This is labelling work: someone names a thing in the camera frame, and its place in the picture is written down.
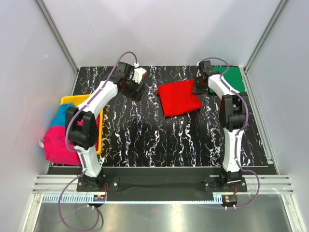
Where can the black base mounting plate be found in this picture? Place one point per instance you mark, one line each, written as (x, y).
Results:
(184, 184)

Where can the yellow plastic bin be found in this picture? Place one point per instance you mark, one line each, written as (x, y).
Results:
(78, 99)

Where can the left aluminium frame post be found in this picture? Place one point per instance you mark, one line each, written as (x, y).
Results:
(54, 30)

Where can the magenta t-shirt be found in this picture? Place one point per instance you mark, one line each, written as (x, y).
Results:
(55, 148)

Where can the aluminium frame post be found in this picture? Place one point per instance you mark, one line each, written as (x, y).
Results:
(54, 30)
(268, 29)

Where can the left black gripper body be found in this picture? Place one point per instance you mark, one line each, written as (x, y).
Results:
(131, 89)

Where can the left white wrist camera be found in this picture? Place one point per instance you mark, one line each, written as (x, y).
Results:
(139, 73)

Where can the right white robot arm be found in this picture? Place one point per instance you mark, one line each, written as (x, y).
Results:
(233, 115)

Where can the front aluminium rail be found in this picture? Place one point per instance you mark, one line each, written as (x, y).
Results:
(68, 190)

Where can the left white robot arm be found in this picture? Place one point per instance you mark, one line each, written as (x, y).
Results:
(81, 131)

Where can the folded green t-shirt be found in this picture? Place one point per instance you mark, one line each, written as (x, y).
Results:
(233, 77)

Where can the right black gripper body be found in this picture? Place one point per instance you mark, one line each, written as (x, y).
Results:
(198, 88)

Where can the right aluminium frame post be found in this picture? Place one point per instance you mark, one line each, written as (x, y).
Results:
(268, 29)

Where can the blue t-shirt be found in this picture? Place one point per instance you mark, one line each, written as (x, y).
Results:
(59, 119)

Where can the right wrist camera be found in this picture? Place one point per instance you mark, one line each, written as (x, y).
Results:
(205, 67)

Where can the red t-shirt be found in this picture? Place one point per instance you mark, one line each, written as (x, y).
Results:
(177, 98)

